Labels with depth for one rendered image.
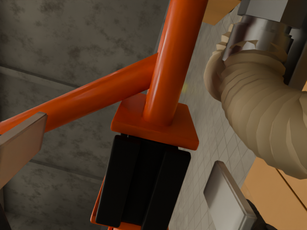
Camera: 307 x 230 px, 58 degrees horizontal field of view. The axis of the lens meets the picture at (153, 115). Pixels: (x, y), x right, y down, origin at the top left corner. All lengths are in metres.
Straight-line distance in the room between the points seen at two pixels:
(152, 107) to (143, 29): 9.73
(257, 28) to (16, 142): 0.16
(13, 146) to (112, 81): 0.08
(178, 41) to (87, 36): 10.26
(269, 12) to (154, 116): 0.10
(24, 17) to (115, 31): 3.20
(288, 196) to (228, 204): 0.82
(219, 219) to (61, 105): 0.14
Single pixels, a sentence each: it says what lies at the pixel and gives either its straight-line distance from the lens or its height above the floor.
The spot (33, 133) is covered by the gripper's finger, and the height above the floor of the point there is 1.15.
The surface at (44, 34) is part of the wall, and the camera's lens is 11.03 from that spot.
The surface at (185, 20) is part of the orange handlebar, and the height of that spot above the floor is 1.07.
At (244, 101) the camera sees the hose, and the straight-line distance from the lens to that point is 0.16.
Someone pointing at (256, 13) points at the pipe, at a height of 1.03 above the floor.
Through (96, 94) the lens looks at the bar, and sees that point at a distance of 0.21.
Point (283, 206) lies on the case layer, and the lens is 1.01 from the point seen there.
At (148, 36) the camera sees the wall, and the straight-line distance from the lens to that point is 9.96.
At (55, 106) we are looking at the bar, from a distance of 0.22.
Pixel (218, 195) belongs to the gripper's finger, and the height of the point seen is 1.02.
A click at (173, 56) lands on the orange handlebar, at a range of 0.18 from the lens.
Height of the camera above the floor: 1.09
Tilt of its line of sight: 5 degrees down
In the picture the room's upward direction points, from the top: 74 degrees counter-clockwise
